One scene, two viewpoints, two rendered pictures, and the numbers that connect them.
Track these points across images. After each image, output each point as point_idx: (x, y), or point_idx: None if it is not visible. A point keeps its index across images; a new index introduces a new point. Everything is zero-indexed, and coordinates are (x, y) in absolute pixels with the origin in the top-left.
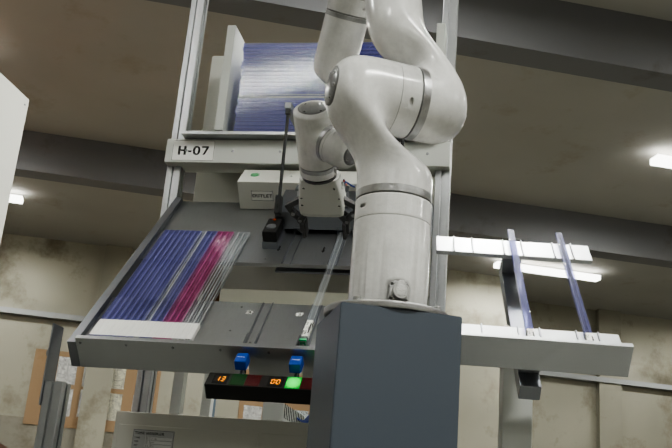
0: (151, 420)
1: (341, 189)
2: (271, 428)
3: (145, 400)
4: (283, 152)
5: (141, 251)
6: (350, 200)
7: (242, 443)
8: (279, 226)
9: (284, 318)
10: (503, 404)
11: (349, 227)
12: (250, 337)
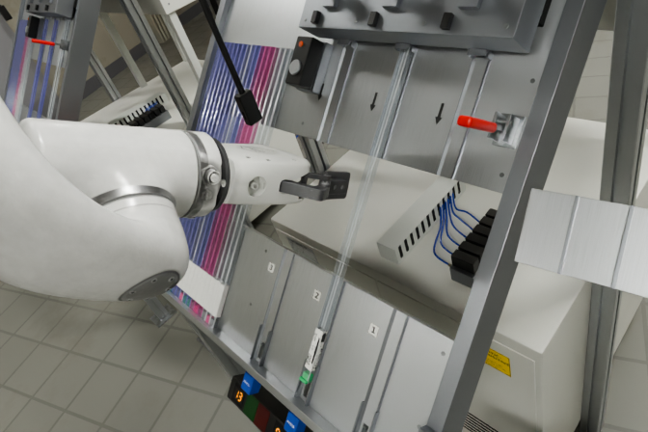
0: (294, 234)
1: (256, 196)
2: (384, 280)
3: (313, 159)
4: (204, 13)
5: (199, 98)
6: (296, 188)
7: (364, 281)
8: (307, 62)
9: (301, 298)
10: None
11: (337, 188)
12: (265, 330)
